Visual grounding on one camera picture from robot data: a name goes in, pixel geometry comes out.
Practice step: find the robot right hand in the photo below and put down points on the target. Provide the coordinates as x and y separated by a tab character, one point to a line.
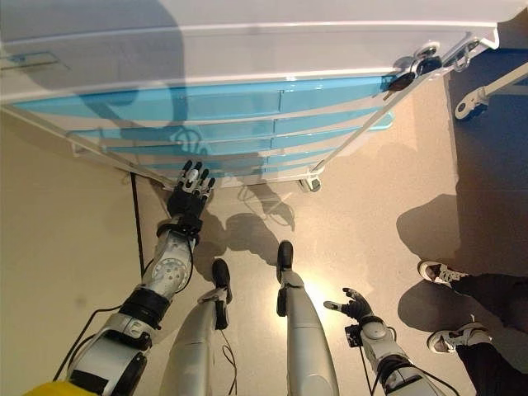
356	307

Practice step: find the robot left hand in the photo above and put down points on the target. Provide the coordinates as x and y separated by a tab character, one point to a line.
187	202

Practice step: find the deep blue white drawer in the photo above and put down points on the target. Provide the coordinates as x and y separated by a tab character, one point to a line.
284	166
297	142

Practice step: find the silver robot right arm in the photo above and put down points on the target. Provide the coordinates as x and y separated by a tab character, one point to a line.
387	342

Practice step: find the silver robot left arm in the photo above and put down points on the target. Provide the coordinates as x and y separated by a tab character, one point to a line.
165	272

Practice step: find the yellow shoulder cover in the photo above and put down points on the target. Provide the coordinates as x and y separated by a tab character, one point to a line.
53	388

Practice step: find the shallow blue white drawer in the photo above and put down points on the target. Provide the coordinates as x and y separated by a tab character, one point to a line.
247	99
288	156
309	123

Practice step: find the silver robot right leg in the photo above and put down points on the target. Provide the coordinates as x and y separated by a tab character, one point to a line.
305	330

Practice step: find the silver robot leg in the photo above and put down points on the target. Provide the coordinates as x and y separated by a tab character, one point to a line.
305	330
194	350

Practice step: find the grey white sneaker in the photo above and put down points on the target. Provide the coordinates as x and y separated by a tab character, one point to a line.
458	337
439	274

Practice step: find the translucent white side bin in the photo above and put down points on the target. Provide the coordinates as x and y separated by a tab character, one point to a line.
82	146

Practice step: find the white cart caster wheel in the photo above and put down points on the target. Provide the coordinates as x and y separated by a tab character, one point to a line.
311	183

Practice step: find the person leg dark trousers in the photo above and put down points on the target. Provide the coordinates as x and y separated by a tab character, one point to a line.
495	371
495	297

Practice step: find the silver robot left leg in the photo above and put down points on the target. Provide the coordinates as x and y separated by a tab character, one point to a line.
194	350

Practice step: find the white bin blue lid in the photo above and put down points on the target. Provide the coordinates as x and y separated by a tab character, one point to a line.
381	123

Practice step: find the white medical cart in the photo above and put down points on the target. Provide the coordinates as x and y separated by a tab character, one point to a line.
288	45

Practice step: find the blue printed cart label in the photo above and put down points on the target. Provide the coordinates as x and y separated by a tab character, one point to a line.
29	59

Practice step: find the bed caster wheel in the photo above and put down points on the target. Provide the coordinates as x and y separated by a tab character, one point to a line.
470	109

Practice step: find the black cart keys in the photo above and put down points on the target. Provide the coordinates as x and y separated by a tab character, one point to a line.
425	59

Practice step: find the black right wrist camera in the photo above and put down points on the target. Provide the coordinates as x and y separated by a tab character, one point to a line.
354	335

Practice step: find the cream hospital bed frame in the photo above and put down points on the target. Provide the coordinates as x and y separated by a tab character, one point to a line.
503	80

